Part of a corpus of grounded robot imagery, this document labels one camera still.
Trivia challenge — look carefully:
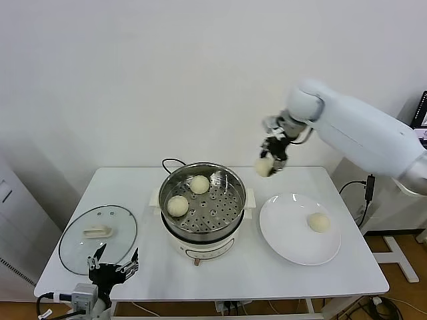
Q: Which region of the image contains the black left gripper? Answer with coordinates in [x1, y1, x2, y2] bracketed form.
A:
[86, 243, 139, 295]

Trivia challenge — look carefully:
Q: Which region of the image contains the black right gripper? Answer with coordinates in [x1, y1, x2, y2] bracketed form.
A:
[259, 128, 291, 176]

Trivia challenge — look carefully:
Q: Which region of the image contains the white steamed baozi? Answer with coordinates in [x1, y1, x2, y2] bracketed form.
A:
[166, 195, 189, 217]
[189, 175, 211, 195]
[254, 157, 275, 177]
[306, 212, 331, 233]

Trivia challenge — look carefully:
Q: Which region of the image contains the perforated steel steamer basket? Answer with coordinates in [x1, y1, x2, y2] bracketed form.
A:
[158, 162, 248, 236]

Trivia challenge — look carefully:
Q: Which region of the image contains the glass pot lid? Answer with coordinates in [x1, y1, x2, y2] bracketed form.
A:
[58, 204, 138, 275]

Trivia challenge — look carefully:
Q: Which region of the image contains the white round plate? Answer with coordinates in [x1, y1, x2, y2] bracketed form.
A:
[259, 192, 343, 267]

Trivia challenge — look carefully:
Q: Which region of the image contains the white electric cooking pot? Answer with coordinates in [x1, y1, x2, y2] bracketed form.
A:
[149, 186, 257, 267]

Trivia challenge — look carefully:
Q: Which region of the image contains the white cabinet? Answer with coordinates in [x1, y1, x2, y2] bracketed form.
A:
[0, 151, 64, 303]

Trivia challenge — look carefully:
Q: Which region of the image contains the white side desk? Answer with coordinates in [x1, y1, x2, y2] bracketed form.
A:
[338, 156, 427, 284]

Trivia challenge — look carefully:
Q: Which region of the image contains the white power strip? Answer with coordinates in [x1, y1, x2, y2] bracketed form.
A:
[215, 299, 254, 314]

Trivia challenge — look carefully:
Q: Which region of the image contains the black laptop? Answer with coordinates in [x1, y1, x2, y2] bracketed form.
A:
[413, 89, 427, 146]

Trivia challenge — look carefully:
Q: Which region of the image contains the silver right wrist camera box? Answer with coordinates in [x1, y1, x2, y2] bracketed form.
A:
[263, 115, 284, 129]

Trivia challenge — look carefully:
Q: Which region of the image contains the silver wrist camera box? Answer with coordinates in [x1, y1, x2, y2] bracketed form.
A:
[53, 283, 99, 311]
[263, 115, 284, 129]

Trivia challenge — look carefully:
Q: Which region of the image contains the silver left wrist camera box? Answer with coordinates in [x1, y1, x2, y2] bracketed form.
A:
[53, 283, 99, 311]

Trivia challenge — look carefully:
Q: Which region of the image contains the white table frame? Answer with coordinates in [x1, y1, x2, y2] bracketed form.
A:
[106, 298, 316, 320]

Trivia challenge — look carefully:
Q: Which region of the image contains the black hub cable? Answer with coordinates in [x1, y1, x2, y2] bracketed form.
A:
[339, 181, 367, 195]
[358, 199, 372, 229]

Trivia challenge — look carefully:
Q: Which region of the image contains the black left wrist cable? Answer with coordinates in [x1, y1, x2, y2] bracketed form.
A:
[35, 291, 74, 320]

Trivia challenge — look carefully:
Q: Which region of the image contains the black pot power cord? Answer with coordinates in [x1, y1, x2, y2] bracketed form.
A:
[161, 158, 187, 177]

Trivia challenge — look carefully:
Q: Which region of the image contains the black cable bundle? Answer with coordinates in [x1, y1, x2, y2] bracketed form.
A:
[360, 295, 406, 320]

